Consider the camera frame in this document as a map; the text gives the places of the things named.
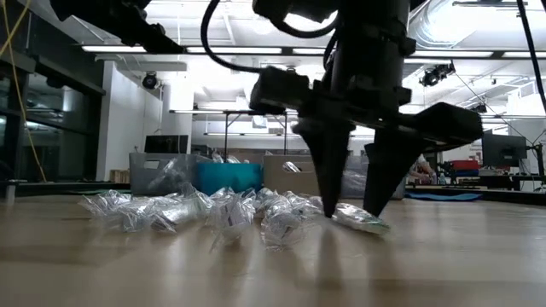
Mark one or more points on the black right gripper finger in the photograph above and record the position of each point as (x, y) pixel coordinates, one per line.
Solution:
(386, 179)
(326, 170)

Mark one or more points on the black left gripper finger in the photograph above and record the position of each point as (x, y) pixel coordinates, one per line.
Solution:
(166, 44)

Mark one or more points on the blue toothbrush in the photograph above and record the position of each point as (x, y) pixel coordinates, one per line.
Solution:
(164, 172)
(181, 181)
(136, 217)

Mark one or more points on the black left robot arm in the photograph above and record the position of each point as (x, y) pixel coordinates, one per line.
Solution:
(72, 6)

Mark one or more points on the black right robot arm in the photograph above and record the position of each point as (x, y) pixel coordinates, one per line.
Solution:
(371, 13)

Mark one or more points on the smoky grey translucent bin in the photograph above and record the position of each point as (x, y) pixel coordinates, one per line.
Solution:
(356, 179)
(138, 179)

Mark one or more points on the black ceiling spotlight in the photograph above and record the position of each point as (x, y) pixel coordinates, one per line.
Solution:
(149, 80)

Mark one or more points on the white plastic bin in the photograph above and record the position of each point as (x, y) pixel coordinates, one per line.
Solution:
(277, 181)

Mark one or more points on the blue storage bin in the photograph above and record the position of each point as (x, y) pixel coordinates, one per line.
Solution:
(467, 173)

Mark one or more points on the red storage bin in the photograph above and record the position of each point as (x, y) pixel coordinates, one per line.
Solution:
(467, 165)

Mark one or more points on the teal plastic bin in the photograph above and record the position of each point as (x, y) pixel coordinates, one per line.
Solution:
(230, 177)

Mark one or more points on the black computer monitor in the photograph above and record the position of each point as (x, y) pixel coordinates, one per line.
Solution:
(166, 144)
(503, 149)

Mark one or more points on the wooden crate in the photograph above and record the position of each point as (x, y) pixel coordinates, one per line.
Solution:
(119, 175)

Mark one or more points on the black ceiling camera cluster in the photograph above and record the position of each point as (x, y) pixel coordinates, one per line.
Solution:
(435, 74)

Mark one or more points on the black metal rack frame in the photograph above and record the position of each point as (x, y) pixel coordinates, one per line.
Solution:
(239, 112)

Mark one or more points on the black aluminium table frame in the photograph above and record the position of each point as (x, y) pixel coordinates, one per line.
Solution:
(64, 186)

